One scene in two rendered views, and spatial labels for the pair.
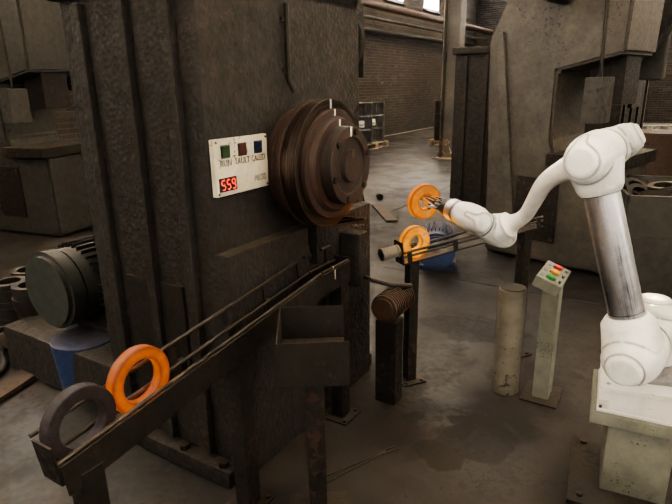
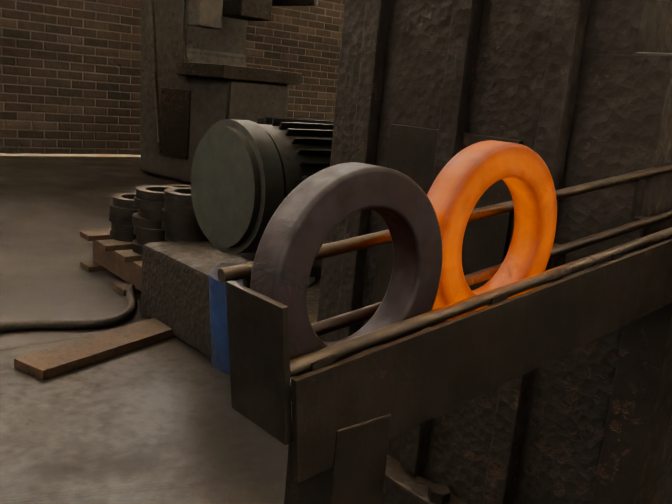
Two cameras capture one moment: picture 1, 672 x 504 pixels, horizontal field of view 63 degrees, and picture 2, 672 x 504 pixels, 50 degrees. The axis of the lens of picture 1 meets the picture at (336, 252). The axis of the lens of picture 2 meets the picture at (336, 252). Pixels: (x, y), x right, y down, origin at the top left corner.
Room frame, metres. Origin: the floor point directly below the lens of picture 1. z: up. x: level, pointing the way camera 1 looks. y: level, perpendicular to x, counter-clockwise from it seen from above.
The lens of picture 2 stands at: (0.58, 0.47, 0.78)
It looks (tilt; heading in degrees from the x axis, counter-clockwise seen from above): 13 degrees down; 16
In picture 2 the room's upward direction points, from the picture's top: 5 degrees clockwise
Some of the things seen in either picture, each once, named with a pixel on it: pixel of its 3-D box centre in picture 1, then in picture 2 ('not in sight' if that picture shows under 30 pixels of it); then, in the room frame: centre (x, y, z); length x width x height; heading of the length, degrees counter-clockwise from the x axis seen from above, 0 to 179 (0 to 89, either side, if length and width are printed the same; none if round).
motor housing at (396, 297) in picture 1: (393, 343); not in sight; (2.26, -0.25, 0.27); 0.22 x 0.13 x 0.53; 148
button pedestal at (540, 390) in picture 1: (548, 334); not in sight; (2.23, -0.95, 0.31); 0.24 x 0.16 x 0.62; 148
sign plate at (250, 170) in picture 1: (241, 164); not in sight; (1.82, 0.31, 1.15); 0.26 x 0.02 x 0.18; 148
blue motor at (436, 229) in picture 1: (437, 244); not in sight; (4.17, -0.81, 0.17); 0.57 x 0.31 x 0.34; 168
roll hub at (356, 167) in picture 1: (346, 165); not in sight; (2.00, -0.05, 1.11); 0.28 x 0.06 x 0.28; 148
